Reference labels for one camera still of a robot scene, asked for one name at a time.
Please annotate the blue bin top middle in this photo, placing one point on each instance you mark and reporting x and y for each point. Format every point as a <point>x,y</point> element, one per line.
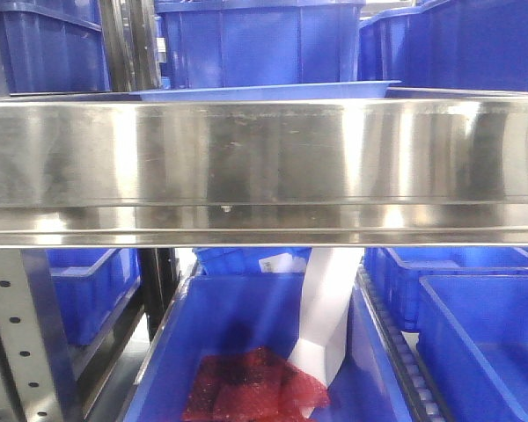
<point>215,44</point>

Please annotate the blue bin lower left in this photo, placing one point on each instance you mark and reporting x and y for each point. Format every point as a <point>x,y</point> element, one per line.
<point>89,283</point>

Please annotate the red mesh bag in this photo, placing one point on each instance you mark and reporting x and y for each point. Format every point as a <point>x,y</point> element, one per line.
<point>258,385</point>

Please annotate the blue bin lower right back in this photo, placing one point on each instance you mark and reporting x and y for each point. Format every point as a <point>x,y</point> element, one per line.
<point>396,271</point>

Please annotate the blue bin lower middle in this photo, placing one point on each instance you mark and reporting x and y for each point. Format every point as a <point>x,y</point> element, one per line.
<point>234,314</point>

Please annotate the blue bin top right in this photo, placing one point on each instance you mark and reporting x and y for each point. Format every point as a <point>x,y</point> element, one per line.
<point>466,45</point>

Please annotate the white plastic part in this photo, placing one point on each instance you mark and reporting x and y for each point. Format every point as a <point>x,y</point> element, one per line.
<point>329,280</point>

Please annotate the blue bin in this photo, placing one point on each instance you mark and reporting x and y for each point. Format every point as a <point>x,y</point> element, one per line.
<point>396,271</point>
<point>252,260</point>
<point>89,283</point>
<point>234,314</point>
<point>53,46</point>
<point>466,45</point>
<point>215,44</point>
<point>474,341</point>

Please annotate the perforated steel upright post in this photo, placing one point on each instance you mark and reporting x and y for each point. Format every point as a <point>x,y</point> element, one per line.
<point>33,338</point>

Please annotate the blue bin lower right front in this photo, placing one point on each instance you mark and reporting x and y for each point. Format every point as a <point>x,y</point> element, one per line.
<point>474,341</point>

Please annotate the stainless steel shelf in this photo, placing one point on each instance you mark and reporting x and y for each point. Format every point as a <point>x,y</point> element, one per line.
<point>420,167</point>

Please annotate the blue plastic tray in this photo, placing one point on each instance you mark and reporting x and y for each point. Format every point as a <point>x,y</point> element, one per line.
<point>338,90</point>

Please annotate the blue bin top left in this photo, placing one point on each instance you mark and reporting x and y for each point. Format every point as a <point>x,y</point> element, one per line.
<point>53,46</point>

